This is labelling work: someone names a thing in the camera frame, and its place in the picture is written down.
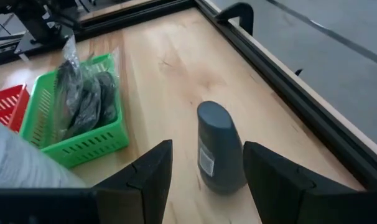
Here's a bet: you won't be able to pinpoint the bagged black hair ties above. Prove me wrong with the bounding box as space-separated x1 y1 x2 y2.
93 46 121 128
53 34 102 141

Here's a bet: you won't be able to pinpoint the black aluminium rig frame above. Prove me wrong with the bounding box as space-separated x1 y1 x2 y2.
0 0 377 191

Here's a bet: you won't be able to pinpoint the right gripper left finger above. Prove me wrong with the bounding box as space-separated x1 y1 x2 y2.
0 139 174 224

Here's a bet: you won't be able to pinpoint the green plastic slotted basket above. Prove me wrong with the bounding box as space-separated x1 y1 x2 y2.
19 53 130 169

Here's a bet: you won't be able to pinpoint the yellow disinfecting wipes canister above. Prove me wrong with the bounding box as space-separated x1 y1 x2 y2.
0 116 86 189

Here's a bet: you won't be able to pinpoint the dark grey deodorant bottle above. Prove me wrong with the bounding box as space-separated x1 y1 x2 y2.
197 100 248 195

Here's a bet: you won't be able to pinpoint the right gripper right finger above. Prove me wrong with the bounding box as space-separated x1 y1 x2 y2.
243 141 377 224

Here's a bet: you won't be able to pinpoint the red plastic slotted basket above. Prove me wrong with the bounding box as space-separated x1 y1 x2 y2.
0 83 30 133

